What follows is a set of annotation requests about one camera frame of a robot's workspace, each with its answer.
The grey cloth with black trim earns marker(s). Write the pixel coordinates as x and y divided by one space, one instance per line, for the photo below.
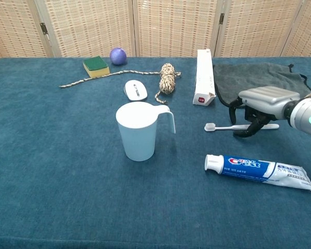
259 75

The white toothbrush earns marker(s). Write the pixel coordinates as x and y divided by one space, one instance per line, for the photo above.
223 127

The blue tablecloth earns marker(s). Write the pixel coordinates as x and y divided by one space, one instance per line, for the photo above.
67 181

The black screen hinge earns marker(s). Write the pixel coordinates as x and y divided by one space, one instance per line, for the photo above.
221 18
43 28

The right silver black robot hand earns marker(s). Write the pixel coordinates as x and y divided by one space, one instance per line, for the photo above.
267 99

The blue white toothpaste tube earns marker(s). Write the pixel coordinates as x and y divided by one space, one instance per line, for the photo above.
246 167

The white computer mouse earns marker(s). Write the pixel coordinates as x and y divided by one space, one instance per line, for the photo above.
135 90

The green yellow sponge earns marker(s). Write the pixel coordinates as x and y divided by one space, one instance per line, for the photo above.
94 64

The long white cardboard box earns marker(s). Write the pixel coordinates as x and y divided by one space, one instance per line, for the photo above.
203 77

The bamboo folding screen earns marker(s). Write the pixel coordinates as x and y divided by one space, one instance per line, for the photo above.
171 26

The purple ball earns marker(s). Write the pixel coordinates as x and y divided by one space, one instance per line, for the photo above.
118 56

